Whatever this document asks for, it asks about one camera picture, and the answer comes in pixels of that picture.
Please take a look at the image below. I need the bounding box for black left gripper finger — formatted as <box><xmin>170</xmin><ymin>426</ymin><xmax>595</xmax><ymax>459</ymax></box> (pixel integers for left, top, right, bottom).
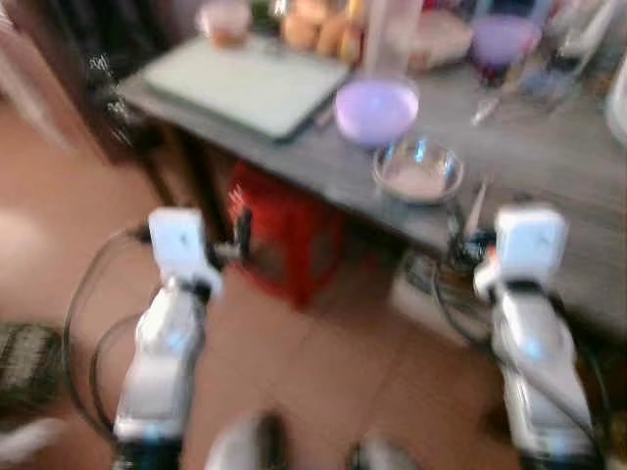
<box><xmin>232</xmin><ymin>210</ymin><xmax>255</xmax><ymax>267</ymax></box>

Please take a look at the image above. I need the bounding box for red plastic stool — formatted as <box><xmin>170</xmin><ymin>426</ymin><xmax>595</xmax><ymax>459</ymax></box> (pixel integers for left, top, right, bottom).
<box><xmin>226</xmin><ymin>161</ymin><xmax>346</xmax><ymax>310</ymax></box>

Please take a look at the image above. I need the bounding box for shiny metal bowl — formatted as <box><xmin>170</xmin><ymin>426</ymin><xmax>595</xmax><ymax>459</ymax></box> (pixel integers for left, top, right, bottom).
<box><xmin>371</xmin><ymin>136</ymin><xmax>466</xmax><ymax>206</ymax></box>

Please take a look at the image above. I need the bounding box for grey wooden table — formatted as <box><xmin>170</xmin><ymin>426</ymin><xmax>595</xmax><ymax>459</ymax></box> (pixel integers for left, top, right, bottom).
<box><xmin>116</xmin><ymin>29</ymin><xmax>627</xmax><ymax>339</ymax></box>

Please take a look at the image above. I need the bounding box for small metal spoon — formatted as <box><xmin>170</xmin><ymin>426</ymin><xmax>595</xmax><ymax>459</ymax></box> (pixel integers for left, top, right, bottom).
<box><xmin>469</xmin><ymin>92</ymin><xmax>503</xmax><ymax>127</ymax></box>

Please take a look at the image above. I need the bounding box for white rectangular tray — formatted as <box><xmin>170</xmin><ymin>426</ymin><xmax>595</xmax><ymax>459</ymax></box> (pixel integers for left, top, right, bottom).
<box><xmin>136</xmin><ymin>36</ymin><xmax>353</xmax><ymax>144</ymax></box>

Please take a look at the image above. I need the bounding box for purple plastic bowl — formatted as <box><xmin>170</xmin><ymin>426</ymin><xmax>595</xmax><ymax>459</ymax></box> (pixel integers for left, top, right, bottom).
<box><xmin>334</xmin><ymin>77</ymin><xmax>421</xmax><ymax>149</ymax></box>

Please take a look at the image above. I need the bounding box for grey left robot leg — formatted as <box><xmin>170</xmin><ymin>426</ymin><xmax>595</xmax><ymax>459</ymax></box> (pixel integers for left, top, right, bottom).
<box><xmin>204</xmin><ymin>411</ymin><xmax>291</xmax><ymax>470</ymax></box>

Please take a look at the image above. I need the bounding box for grey robot leg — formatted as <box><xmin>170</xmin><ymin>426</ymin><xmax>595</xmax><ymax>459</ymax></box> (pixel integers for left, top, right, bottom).
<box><xmin>204</xmin><ymin>411</ymin><xmax>291</xmax><ymax>470</ymax></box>
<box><xmin>347</xmin><ymin>436</ymin><xmax>424</xmax><ymax>470</ymax></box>

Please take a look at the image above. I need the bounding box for white rounded appliance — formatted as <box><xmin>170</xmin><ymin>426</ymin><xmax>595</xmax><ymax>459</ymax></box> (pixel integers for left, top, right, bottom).
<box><xmin>604</xmin><ymin>57</ymin><xmax>627</xmax><ymax>148</ymax></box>

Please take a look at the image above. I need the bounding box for small purple lidded bowl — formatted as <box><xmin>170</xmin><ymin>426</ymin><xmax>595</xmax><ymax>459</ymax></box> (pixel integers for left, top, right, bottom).
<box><xmin>469</xmin><ymin>14</ymin><xmax>543</xmax><ymax>87</ymax></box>

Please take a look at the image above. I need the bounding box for jar with pink lid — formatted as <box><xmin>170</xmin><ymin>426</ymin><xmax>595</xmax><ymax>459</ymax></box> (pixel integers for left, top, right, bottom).
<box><xmin>198</xmin><ymin>0</ymin><xmax>255</xmax><ymax>49</ymax></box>

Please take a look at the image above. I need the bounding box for grey right robot leg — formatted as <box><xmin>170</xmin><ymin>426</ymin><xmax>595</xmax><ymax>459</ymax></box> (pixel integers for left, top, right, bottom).
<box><xmin>347</xmin><ymin>436</ymin><xmax>424</xmax><ymax>470</ymax></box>

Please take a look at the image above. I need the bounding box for dark patterned floor mat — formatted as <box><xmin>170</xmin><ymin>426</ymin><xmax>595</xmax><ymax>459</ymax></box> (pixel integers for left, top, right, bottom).
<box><xmin>0</xmin><ymin>322</ymin><xmax>66</xmax><ymax>414</ymax></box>

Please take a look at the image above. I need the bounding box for pile of orange buns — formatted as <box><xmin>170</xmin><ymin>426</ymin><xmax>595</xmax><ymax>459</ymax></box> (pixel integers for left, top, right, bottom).
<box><xmin>278</xmin><ymin>0</ymin><xmax>365</xmax><ymax>66</ymax></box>

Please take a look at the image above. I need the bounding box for tall clear plastic container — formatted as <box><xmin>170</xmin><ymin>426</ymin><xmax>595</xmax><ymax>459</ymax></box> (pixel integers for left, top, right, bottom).
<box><xmin>362</xmin><ymin>0</ymin><xmax>424</xmax><ymax>85</ymax></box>

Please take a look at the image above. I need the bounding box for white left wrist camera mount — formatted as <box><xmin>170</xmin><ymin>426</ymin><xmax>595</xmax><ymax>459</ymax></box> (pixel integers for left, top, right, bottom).
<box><xmin>146</xmin><ymin>207</ymin><xmax>225</xmax><ymax>301</ymax></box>

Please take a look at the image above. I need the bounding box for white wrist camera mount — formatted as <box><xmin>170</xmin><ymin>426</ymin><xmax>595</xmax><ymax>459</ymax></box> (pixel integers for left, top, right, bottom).
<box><xmin>472</xmin><ymin>203</ymin><xmax>570</xmax><ymax>301</ymax></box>
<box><xmin>146</xmin><ymin>207</ymin><xmax>225</xmax><ymax>301</ymax></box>

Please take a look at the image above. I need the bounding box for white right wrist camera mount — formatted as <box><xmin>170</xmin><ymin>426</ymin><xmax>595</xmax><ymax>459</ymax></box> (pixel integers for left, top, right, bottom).
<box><xmin>472</xmin><ymin>203</ymin><xmax>570</xmax><ymax>301</ymax></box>

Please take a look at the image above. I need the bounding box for short black left arm cable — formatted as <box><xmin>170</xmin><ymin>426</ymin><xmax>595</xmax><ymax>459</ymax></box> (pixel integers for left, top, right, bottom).
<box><xmin>88</xmin><ymin>311</ymin><xmax>148</xmax><ymax>432</ymax></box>

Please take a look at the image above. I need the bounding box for long black left arm cable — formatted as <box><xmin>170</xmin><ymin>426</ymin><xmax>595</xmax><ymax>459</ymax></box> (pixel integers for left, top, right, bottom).
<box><xmin>61</xmin><ymin>225</ymin><xmax>156</xmax><ymax>447</ymax></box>

